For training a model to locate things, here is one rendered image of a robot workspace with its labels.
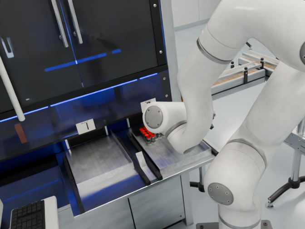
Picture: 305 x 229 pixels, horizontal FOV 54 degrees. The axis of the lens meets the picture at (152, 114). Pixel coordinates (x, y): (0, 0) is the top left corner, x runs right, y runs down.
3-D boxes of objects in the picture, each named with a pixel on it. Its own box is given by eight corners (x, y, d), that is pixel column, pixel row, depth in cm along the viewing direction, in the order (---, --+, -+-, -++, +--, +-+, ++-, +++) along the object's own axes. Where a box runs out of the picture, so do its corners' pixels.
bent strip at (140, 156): (137, 163, 140) (135, 153, 137) (143, 161, 141) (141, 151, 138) (150, 181, 128) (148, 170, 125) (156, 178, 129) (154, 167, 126)
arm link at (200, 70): (263, 81, 64) (196, 151, 86) (218, 30, 70) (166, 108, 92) (237, 89, 59) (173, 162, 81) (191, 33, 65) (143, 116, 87)
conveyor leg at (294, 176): (283, 185, 223) (293, 92, 185) (293, 180, 226) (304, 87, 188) (293, 192, 216) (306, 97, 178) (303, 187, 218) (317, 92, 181)
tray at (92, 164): (64, 150, 157) (62, 145, 155) (111, 134, 165) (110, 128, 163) (78, 190, 129) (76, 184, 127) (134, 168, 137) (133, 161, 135)
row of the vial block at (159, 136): (145, 141, 153) (143, 134, 151) (176, 130, 159) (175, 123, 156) (146, 144, 152) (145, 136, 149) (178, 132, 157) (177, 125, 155)
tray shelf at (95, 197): (56, 156, 156) (55, 154, 155) (174, 114, 177) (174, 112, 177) (75, 221, 117) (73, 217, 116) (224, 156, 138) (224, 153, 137)
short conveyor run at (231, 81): (176, 115, 180) (173, 92, 172) (164, 106, 193) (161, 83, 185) (266, 83, 201) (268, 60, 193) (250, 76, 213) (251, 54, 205)
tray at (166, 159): (132, 138, 158) (131, 132, 156) (176, 122, 166) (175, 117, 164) (160, 175, 130) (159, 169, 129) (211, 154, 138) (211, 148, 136)
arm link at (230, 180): (267, 206, 88) (272, 139, 76) (243, 256, 75) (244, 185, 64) (228, 192, 94) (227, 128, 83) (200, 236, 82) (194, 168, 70)
